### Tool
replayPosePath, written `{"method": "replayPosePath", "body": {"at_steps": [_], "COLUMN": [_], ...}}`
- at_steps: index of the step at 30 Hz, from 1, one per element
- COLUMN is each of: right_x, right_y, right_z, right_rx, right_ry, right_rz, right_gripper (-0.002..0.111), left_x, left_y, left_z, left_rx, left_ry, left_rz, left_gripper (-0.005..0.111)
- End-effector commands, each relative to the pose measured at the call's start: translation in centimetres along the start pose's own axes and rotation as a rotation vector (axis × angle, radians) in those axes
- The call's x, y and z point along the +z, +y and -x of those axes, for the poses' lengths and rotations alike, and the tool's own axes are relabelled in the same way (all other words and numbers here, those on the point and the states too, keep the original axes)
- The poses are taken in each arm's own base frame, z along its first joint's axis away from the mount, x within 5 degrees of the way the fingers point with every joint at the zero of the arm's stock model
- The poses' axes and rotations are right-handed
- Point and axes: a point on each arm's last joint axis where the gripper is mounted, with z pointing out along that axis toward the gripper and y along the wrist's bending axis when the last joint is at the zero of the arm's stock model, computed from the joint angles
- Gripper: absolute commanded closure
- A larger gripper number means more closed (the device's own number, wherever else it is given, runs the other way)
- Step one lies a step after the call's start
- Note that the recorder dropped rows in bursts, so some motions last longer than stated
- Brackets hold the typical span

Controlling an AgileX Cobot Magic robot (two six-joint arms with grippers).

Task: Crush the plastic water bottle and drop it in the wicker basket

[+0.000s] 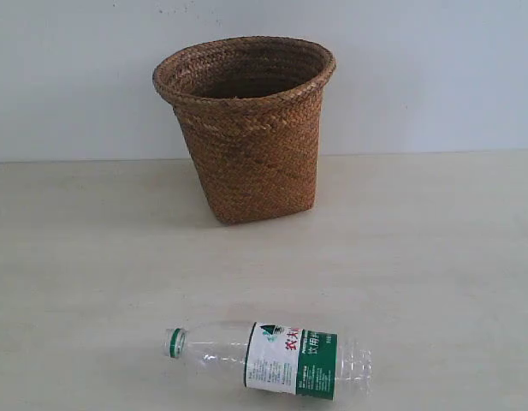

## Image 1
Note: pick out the clear plastic bottle green label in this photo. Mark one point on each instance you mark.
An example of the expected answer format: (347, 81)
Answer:
(270, 357)

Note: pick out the brown woven basket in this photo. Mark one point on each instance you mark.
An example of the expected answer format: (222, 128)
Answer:
(249, 110)

